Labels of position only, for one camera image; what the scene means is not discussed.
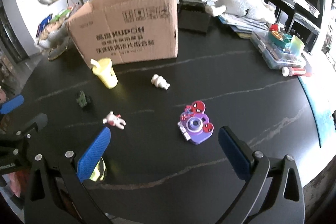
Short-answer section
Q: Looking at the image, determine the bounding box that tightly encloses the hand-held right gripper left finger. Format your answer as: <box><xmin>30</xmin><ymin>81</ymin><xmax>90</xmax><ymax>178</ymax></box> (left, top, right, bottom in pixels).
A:
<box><xmin>24</xmin><ymin>127</ymin><xmax>112</xmax><ymax>224</ymax></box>

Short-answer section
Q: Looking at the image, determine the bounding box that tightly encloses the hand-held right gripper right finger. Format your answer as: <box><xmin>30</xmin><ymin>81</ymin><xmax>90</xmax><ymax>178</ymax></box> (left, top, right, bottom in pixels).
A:
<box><xmin>218</xmin><ymin>126</ymin><xmax>306</xmax><ymax>224</ymax></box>

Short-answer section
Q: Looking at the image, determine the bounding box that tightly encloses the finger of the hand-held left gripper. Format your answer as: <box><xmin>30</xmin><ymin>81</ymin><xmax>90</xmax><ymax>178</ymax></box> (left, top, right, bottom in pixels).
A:
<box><xmin>10</xmin><ymin>113</ymin><xmax>48</xmax><ymax>140</ymax></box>
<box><xmin>0</xmin><ymin>95</ymin><xmax>25</xmax><ymax>115</ymax></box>

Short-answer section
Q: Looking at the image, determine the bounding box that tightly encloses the black green toy ball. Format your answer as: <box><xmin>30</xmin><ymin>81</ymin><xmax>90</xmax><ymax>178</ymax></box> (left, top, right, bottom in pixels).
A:
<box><xmin>89</xmin><ymin>157</ymin><xmax>107</xmax><ymax>182</ymax></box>

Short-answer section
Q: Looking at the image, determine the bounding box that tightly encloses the purple toy camera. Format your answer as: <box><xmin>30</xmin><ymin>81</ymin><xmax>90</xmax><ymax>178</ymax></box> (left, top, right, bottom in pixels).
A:
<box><xmin>178</xmin><ymin>100</ymin><xmax>214</xmax><ymax>145</ymax></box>

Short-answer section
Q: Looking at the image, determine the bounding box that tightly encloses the dark green toy truck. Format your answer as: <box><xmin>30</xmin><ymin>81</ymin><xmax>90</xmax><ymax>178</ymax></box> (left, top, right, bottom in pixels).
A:
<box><xmin>76</xmin><ymin>91</ymin><xmax>93</xmax><ymax>111</ymax></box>

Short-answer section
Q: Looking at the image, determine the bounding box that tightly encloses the white bear figure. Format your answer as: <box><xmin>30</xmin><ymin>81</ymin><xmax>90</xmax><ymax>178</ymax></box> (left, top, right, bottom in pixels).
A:
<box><xmin>151</xmin><ymin>74</ymin><xmax>171</xmax><ymax>90</ymax></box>

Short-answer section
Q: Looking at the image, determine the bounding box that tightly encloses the brown cardboard box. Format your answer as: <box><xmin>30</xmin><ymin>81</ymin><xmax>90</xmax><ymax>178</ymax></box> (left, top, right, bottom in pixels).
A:
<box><xmin>65</xmin><ymin>0</ymin><xmax>179</xmax><ymax>67</ymax></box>

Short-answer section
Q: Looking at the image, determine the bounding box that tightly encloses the black marble desktop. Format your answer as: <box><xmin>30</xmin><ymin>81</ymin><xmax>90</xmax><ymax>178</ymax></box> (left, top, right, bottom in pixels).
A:
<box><xmin>18</xmin><ymin>0</ymin><xmax>328</xmax><ymax>222</ymax></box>

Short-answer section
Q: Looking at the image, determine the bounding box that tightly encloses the red patterned cloth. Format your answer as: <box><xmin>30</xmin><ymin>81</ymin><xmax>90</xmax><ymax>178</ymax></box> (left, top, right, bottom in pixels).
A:
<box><xmin>5</xmin><ymin>169</ymin><xmax>27</xmax><ymax>198</ymax></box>

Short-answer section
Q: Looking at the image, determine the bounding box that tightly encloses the white red toy figure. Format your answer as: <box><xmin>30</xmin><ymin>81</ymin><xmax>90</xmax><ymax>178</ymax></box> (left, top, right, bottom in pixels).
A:
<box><xmin>102</xmin><ymin>111</ymin><xmax>126</xmax><ymax>130</ymax></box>

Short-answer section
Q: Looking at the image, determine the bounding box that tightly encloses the yellow cup with straw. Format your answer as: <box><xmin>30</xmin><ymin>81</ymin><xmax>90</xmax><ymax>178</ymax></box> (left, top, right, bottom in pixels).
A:
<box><xmin>91</xmin><ymin>57</ymin><xmax>118</xmax><ymax>89</ymax></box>

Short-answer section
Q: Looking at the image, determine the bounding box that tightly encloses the pile of snack packets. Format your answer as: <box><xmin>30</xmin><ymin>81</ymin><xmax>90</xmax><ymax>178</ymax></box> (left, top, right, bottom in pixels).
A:
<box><xmin>35</xmin><ymin>7</ymin><xmax>72</xmax><ymax>41</ymax></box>

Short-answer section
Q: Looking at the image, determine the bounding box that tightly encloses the white red tube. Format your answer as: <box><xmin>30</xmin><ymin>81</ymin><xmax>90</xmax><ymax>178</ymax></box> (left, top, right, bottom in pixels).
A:
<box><xmin>282</xmin><ymin>67</ymin><xmax>306</xmax><ymax>77</ymax></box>

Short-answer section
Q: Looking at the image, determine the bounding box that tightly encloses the clear plastic storage box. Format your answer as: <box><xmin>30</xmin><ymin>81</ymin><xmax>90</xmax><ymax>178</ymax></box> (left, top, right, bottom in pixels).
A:
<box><xmin>250</xmin><ymin>30</ymin><xmax>307</xmax><ymax>70</ymax></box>

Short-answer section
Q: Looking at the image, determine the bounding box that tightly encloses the translucent green cup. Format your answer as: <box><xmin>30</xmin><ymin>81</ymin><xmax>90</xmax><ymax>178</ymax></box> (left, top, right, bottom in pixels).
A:
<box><xmin>289</xmin><ymin>35</ymin><xmax>305</xmax><ymax>56</ymax></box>

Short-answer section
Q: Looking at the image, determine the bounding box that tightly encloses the green red toy boat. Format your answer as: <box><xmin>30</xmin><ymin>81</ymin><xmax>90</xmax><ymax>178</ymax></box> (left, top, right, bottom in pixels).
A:
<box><xmin>268</xmin><ymin>23</ymin><xmax>293</xmax><ymax>47</ymax></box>

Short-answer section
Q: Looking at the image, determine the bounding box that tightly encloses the stack of books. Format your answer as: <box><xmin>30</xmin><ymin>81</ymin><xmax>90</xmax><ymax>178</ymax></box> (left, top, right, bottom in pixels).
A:
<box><xmin>218</xmin><ymin>14</ymin><xmax>273</xmax><ymax>39</ymax></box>

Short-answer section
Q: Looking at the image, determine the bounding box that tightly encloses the black storage basket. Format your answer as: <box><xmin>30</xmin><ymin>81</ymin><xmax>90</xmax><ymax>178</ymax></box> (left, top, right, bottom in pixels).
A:
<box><xmin>178</xmin><ymin>1</ymin><xmax>211</xmax><ymax>34</ymax></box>

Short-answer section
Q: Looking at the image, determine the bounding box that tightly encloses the white plush toy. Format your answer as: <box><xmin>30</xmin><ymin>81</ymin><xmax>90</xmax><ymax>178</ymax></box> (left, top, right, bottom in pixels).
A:
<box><xmin>206</xmin><ymin>0</ymin><xmax>276</xmax><ymax>22</ymax></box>

